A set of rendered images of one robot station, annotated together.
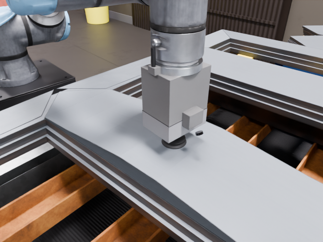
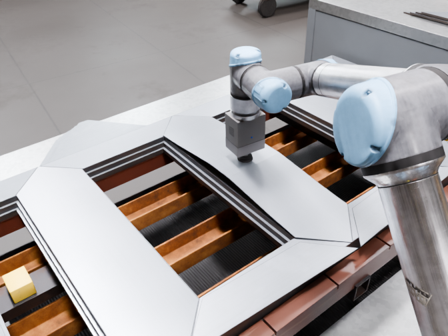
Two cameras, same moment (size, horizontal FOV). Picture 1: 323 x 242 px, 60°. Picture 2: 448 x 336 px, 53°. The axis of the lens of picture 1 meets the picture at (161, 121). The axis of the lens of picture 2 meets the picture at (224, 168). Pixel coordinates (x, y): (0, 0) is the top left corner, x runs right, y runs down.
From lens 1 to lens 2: 145 cm
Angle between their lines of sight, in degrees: 110
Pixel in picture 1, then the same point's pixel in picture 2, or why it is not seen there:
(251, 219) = (221, 132)
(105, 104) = (295, 209)
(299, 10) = not seen: outside the picture
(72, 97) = (333, 229)
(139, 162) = (268, 149)
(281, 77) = (89, 238)
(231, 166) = (217, 146)
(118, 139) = (280, 165)
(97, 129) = (297, 178)
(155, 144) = (257, 157)
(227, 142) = (211, 156)
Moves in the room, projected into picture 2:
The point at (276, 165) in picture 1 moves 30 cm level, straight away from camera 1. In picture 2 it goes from (191, 147) to (109, 201)
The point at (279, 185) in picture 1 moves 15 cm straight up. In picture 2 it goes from (197, 141) to (194, 95)
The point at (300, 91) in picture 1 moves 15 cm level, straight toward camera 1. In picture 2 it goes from (97, 213) to (143, 183)
